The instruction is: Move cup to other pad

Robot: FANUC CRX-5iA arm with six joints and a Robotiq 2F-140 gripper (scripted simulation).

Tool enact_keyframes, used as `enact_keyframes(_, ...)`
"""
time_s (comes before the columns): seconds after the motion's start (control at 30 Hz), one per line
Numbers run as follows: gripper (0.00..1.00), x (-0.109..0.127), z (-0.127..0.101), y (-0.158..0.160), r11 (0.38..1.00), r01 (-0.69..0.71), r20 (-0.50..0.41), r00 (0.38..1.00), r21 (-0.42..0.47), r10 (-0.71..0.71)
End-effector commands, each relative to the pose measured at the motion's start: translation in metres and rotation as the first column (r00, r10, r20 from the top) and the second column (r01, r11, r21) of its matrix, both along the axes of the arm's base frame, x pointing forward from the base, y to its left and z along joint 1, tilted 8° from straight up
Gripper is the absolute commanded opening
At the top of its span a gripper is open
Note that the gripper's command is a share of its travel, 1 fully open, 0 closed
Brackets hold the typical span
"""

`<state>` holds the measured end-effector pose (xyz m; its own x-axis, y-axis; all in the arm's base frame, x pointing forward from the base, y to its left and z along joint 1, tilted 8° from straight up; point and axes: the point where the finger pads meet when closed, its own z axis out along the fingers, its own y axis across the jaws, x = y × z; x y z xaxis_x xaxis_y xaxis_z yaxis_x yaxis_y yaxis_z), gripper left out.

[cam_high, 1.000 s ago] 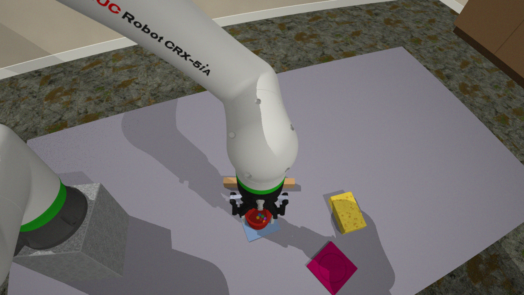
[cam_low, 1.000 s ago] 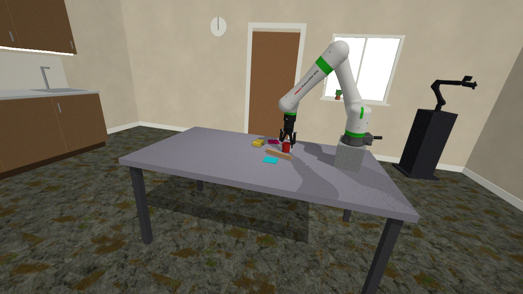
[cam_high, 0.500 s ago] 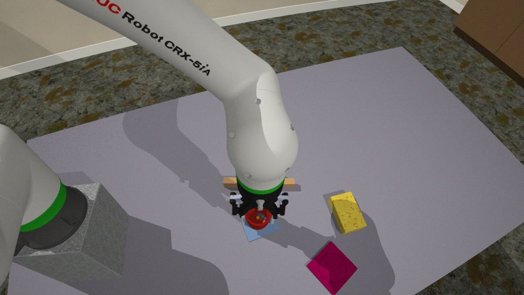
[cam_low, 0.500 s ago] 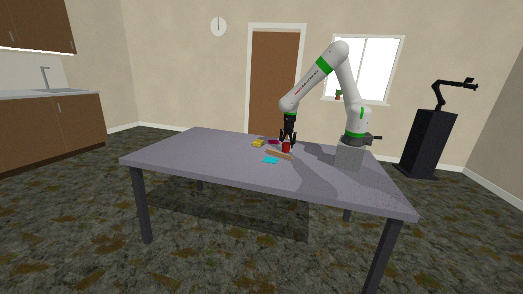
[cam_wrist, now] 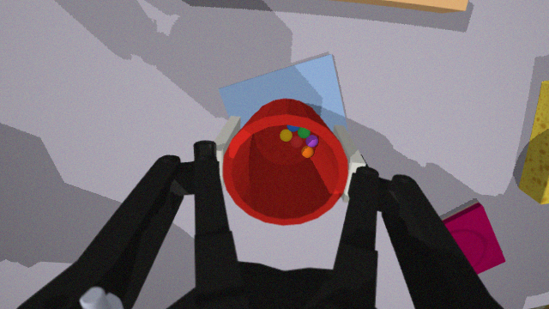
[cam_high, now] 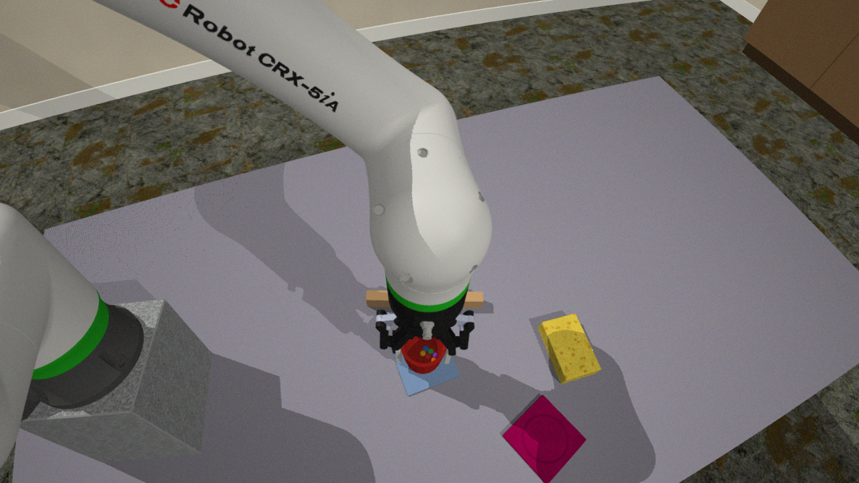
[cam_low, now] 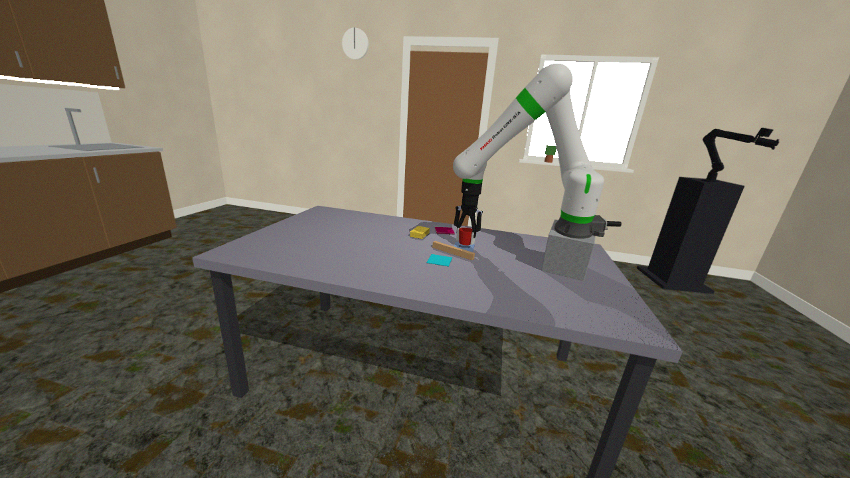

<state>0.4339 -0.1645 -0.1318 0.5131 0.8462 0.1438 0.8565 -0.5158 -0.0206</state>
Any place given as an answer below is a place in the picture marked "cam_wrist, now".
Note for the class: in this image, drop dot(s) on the green marble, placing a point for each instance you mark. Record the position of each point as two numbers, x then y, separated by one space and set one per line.
303 132

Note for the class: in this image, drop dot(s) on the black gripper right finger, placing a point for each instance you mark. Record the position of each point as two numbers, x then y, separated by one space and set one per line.
437 273

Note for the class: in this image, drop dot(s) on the red cup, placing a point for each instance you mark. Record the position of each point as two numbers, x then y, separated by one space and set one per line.
272 181

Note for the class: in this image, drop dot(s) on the purple marble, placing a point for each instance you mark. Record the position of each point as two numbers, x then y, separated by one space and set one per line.
311 141

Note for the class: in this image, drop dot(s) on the orange marble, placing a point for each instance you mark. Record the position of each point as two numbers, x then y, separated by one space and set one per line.
307 151

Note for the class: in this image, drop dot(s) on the red marble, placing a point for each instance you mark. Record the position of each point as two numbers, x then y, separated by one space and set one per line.
296 141

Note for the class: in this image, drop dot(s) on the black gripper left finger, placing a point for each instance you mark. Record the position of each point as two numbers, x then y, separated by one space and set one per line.
110 273

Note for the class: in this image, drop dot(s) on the yellow marble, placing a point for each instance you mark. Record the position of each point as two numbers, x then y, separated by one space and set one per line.
286 135

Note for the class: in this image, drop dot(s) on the yellow sponge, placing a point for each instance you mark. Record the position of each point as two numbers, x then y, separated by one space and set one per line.
535 174

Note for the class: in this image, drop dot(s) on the magenta square coaster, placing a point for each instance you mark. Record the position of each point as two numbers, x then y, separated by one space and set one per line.
472 231

